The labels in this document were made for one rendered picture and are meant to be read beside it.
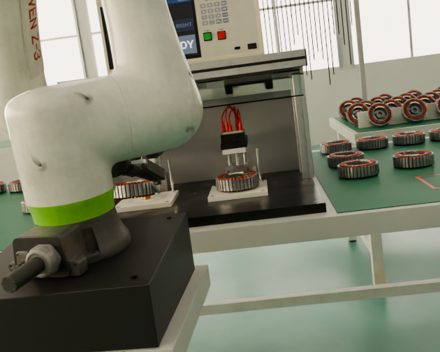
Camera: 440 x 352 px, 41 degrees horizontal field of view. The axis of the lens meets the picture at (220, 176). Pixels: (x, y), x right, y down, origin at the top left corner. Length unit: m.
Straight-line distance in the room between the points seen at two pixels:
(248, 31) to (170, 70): 0.76
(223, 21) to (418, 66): 6.65
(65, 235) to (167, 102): 0.24
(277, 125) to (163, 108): 0.92
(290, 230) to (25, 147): 0.64
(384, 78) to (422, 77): 0.50
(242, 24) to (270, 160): 0.41
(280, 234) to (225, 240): 0.12
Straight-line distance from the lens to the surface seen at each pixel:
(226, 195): 1.44
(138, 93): 0.85
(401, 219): 1.30
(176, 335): 0.79
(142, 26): 0.89
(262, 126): 1.74
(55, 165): 0.82
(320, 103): 7.94
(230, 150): 1.52
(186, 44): 1.62
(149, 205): 1.47
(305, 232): 1.27
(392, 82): 8.09
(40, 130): 0.82
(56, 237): 0.80
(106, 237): 0.86
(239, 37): 1.61
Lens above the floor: 1.07
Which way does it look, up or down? 10 degrees down
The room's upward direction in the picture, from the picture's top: 8 degrees counter-clockwise
